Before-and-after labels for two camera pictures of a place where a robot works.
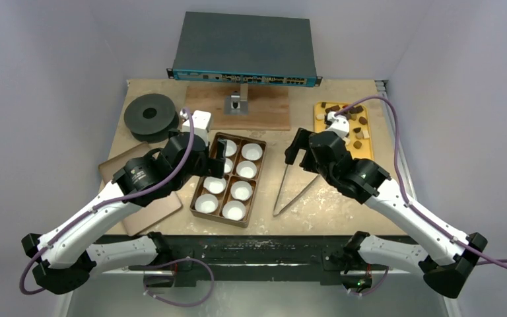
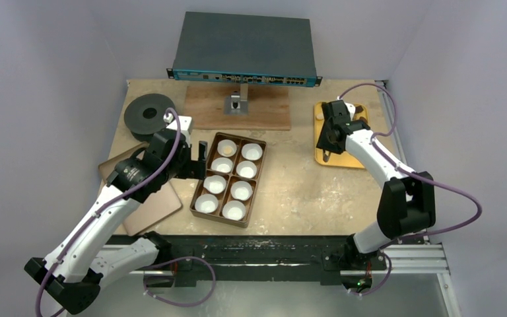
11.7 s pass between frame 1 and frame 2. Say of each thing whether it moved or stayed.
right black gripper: moved
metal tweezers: moved
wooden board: stayed
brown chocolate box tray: stayed
